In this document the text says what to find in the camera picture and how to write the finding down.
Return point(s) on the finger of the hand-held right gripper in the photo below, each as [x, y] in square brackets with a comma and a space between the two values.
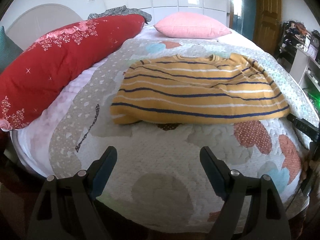
[303, 126]

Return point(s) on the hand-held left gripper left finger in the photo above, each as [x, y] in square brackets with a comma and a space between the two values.
[105, 170]

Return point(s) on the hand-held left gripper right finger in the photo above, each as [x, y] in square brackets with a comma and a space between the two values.
[212, 172]

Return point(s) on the yellow striped sweater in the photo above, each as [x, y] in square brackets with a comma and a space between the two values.
[195, 92]

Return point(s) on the patterned quilted blanket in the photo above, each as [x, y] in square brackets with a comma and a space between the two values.
[155, 160]

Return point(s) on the white cabinet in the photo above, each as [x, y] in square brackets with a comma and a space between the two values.
[307, 72]

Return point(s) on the dark cluttered shelf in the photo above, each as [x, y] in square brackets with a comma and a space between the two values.
[291, 40]

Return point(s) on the red floral quilt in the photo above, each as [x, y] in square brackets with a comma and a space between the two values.
[62, 60]

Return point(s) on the wooden door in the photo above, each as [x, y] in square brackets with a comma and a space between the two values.
[267, 12]

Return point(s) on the dark teal door panel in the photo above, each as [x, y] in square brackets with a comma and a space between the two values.
[243, 10]

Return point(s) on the pink pillow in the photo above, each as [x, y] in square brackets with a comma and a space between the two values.
[190, 26]

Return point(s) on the teal cushion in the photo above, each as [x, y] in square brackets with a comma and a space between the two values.
[8, 52]

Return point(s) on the grey knitted garment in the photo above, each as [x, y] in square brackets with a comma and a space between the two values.
[125, 11]

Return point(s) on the white rounded headboard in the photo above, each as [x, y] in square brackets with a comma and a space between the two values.
[37, 20]

